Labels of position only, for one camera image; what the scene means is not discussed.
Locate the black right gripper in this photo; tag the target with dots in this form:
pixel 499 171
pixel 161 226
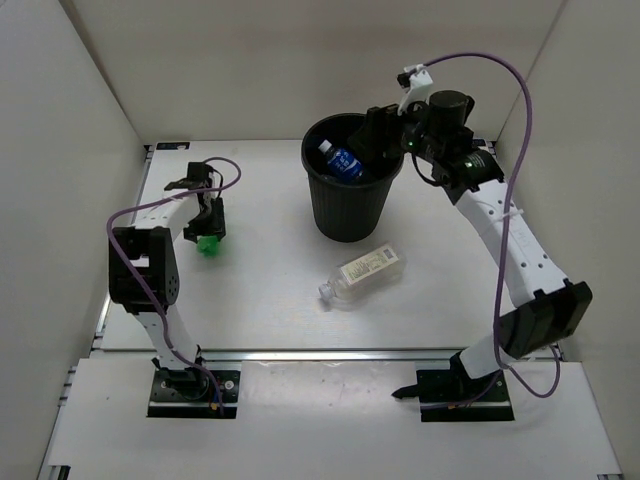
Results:
pixel 382 121

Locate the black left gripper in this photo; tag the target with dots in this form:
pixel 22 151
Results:
pixel 215 227

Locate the green plastic bottle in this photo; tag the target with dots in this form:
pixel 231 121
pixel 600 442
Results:
pixel 208 246

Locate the clear bottle blue label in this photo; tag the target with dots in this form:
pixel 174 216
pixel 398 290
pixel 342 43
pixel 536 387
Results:
pixel 342 164

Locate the clear bottle white label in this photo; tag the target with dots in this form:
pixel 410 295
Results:
pixel 361 276

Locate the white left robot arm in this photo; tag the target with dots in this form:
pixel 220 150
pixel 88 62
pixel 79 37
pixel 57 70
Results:
pixel 144 275

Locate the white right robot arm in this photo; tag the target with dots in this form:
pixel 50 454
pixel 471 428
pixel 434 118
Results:
pixel 547 305

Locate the black plastic waste bin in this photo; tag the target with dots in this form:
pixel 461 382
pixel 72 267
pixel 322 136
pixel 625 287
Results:
pixel 345 212

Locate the blue sticker left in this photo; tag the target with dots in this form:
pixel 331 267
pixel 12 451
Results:
pixel 171 146

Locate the aluminium rail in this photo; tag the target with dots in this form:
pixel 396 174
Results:
pixel 235 356

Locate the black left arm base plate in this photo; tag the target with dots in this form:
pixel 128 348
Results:
pixel 190 394

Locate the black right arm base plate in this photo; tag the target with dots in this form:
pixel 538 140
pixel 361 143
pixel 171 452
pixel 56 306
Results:
pixel 443 400

